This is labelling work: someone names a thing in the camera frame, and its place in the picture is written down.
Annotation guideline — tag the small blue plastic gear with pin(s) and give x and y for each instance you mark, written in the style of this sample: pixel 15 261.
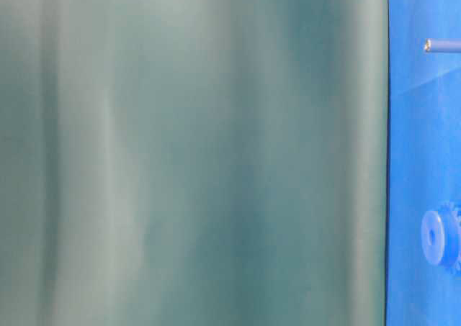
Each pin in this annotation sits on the small blue plastic gear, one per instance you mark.
pixel 440 236

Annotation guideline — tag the grey metal shaft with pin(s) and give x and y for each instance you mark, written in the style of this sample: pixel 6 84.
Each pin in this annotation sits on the grey metal shaft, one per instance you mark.
pixel 442 46

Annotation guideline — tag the green blurred backdrop curtain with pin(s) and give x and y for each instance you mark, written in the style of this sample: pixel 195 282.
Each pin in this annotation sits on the green blurred backdrop curtain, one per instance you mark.
pixel 193 162

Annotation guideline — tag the blue table cloth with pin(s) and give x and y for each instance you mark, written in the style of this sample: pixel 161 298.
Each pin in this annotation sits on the blue table cloth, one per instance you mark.
pixel 423 157

